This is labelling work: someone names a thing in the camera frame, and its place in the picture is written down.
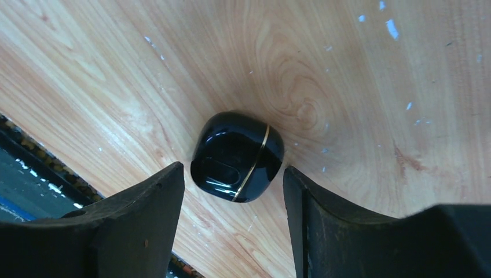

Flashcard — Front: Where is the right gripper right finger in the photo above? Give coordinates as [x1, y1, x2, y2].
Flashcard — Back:
[283, 166, 490, 277]

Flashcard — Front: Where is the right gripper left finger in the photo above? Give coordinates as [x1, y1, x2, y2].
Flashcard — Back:
[1, 162, 185, 277]

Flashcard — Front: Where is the black earbud charging case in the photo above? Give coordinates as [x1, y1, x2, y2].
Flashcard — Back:
[190, 111, 285, 203]

